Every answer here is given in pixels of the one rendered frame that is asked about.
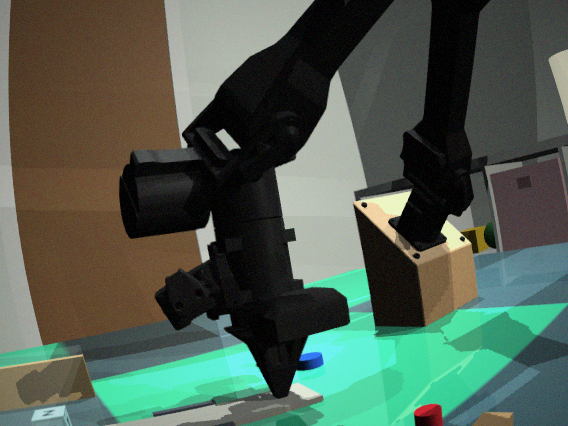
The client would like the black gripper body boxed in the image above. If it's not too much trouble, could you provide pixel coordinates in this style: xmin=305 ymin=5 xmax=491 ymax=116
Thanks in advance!
xmin=206 ymin=217 xmax=350 ymax=344

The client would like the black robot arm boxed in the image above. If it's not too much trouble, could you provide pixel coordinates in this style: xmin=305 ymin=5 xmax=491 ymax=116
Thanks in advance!
xmin=119 ymin=0 xmax=490 ymax=330

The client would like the blue flat cylinder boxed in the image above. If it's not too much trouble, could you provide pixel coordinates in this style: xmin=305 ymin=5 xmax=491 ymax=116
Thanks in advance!
xmin=297 ymin=352 xmax=324 ymax=371

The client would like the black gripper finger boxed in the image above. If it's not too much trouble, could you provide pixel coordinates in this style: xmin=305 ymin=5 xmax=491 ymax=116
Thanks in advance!
xmin=224 ymin=326 xmax=275 ymax=397
xmin=236 ymin=331 xmax=309 ymax=399

